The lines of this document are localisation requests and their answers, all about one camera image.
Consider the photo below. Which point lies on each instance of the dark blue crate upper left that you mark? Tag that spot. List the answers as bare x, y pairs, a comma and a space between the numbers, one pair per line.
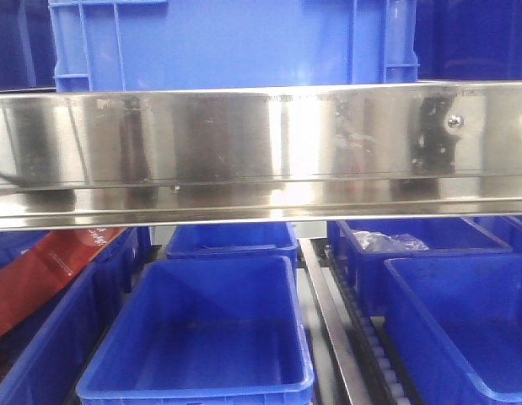
27, 55

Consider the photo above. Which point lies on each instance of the clear plastic bag in bin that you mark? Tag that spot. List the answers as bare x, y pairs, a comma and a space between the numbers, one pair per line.
378, 242

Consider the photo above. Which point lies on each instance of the roller track rail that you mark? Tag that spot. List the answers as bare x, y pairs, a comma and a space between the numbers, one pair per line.
353, 358

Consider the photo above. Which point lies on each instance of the blue bin right back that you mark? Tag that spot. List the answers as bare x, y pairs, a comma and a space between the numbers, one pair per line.
365, 271

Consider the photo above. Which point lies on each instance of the blue crate upper shelf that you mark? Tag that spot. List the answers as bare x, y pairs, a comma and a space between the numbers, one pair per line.
153, 45

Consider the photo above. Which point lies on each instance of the dark blue crate upper right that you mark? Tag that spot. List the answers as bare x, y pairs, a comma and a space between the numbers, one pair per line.
469, 40

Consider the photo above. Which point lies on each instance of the blue bin centre back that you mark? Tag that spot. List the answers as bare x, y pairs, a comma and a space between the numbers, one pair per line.
224, 240

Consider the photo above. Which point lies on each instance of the blue bin right front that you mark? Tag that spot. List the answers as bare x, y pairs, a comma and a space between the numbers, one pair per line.
456, 324

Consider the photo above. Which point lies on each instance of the blue bin centre front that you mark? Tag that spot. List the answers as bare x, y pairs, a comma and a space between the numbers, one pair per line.
206, 331

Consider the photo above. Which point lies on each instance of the red foil bag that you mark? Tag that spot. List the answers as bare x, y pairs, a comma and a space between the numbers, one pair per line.
28, 282

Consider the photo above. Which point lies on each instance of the blue bin with red bag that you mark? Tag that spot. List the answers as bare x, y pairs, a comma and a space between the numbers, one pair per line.
42, 357

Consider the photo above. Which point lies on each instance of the right steel shelf rack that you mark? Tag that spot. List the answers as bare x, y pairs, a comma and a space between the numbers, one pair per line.
78, 160

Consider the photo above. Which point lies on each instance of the dark blue crate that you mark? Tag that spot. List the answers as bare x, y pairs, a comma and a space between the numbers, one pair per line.
27, 55
469, 40

